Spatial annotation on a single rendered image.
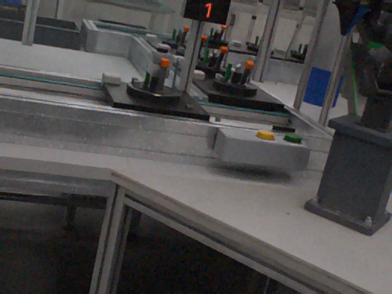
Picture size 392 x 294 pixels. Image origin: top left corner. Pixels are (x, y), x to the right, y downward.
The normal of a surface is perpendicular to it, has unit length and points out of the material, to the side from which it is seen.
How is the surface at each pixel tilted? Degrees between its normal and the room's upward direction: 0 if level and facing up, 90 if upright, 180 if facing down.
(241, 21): 90
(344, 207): 90
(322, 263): 0
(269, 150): 90
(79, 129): 90
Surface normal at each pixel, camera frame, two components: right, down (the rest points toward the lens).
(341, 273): 0.19, -0.95
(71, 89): 0.19, 0.29
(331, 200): -0.60, 0.09
